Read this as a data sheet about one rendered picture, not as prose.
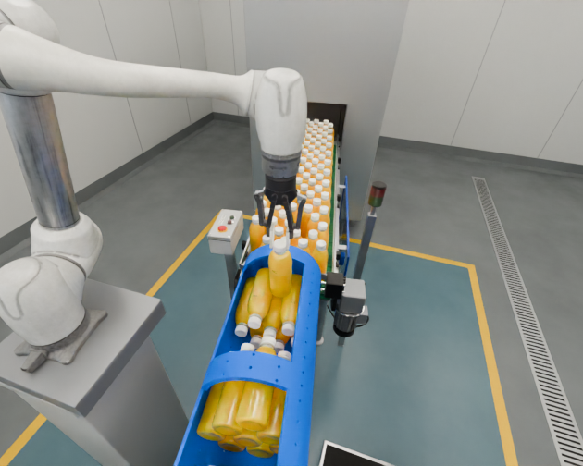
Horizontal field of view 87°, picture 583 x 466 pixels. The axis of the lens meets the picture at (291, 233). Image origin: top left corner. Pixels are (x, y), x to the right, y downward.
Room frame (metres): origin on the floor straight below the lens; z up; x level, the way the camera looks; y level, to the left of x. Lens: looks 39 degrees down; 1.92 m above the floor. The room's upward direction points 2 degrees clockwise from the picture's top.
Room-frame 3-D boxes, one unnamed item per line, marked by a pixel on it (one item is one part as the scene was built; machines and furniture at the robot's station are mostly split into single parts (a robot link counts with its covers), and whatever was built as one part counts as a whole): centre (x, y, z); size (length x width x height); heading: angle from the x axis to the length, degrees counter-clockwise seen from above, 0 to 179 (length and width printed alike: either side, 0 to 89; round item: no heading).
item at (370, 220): (1.18, -0.37, 0.55); 0.04 x 0.04 x 1.10; 84
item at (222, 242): (1.07, 0.29, 1.05); 0.20 x 0.10 x 0.10; 174
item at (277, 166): (0.65, 0.03, 1.61); 0.09 x 0.09 x 0.06
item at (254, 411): (0.35, 0.06, 1.16); 0.19 x 0.07 x 0.07; 174
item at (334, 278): (0.86, -0.18, 0.95); 0.10 x 0.07 x 0.10; 84
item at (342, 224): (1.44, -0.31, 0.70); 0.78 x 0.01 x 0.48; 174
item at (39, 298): (0.53, 0.69, 1.23); 0.18 x 0.16 x 0.22; 9
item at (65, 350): (0.50, 0.69, 1.09); 0.22 x 0.18 x 0.06; 171
